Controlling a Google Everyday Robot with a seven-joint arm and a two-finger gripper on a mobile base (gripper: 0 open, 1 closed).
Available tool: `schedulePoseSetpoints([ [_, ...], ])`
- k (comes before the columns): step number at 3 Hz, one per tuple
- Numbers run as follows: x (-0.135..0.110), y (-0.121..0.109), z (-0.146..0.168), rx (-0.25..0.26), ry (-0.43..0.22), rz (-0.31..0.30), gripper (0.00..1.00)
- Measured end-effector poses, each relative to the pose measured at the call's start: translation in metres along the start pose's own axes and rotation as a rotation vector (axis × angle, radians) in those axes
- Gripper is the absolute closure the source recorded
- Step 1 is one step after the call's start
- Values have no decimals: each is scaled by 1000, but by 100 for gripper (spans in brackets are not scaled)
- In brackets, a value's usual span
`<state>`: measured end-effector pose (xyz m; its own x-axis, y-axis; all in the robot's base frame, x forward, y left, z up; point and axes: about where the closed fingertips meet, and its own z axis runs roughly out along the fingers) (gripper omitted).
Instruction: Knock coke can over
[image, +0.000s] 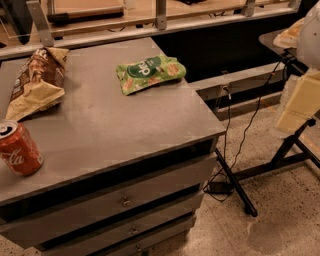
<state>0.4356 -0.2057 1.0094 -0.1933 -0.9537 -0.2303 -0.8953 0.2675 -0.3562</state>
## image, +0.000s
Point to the black table stand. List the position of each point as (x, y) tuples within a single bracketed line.
[(279, 160)]

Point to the grey drawer cabinet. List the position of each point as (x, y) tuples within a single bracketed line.
[(120, 173)]

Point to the brown chip bag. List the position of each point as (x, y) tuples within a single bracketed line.
[(39, 85)]

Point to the red coke can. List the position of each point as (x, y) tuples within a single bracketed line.
[(17, 148)]

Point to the black power adapter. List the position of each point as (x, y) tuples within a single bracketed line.
[(220, 188)]

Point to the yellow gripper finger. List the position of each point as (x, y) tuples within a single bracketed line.
[(299, 102)]

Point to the green chip bag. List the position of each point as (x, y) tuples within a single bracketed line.
[(149, 72)]

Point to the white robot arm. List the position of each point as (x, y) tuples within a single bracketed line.
[(304, 35)]

